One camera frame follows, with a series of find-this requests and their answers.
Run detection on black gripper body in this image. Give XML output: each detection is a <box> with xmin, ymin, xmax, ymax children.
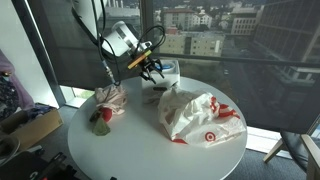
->
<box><xmin>139</xmin><ymin>58</ymin><xmax>161</xmax><ymax>73</ymax></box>

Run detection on pink shirt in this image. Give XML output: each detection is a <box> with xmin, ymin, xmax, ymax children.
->
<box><xmin>95</xmin><ymin>85</ymin><xmax>127</xmax><ymax>115</ymax></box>

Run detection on radish plush toy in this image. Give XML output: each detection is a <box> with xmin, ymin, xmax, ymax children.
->
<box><xmin>89</xmin><ymin>107</ymin><xmax>112</xmax><ymax>136</ymax></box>

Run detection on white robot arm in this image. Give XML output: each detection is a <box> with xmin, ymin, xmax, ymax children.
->
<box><xmin>71</xmin><ymin>0</ymin><xmax>166</xmax><ymax>86</ymax></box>

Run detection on blue white bowl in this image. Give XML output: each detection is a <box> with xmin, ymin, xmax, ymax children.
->
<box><xmin>155</xmin><ymin>63</ymin><xmax>175</xmax><ymax>71</ymax></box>

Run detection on white box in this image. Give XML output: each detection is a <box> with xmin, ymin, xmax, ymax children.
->
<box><xmin>141</xmin><ymin>60</ymin><xmax>180</xmax><ymax>90</ymax></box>

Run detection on white plastic Target bag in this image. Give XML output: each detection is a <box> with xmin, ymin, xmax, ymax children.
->
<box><xmin>158</xmin><ymin>87</ymin><xmax>246</xmax><ymax>148</ymax></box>

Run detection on cardboard box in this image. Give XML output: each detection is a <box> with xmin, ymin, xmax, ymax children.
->
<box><xmin>0</xmin><ymin>109</ymin><xmax>63</xmax><ymax>151</ymax></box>

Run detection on wooden chair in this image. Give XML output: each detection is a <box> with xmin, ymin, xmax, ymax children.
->
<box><xmin>263</xmin><ymin>131</ymin><xmax>320</xmax><ymax>180</ymax></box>

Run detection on orange wrist camera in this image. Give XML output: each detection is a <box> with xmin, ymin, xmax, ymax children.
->
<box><xmin>127</xmin><ymin>50</ymin><xmax>152</xmax><ymax>69</ymax></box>

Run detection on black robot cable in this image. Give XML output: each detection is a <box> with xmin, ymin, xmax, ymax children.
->
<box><xmin>71</xmin><ymin>0</ymin><xmax>167</xmax><ymax>87</ymax></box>

